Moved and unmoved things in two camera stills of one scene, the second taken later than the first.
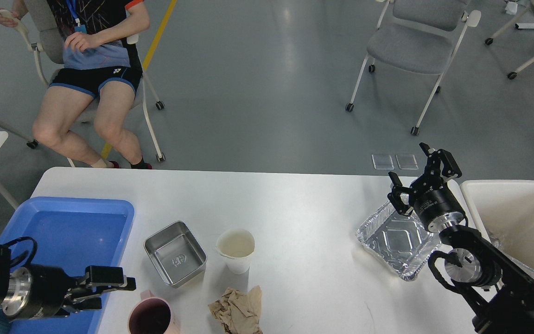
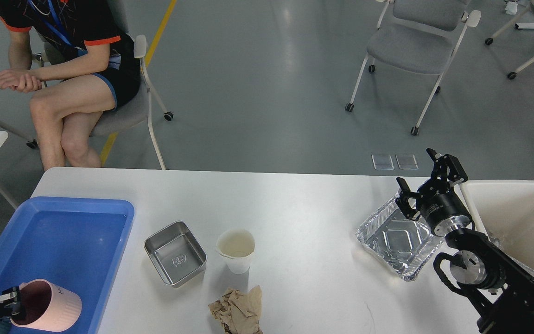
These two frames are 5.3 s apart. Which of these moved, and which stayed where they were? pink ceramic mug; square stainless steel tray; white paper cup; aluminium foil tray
Moved: pink ceramic mug
Stayed: aluminium foil tray; white paper cup; square stainless steel tray
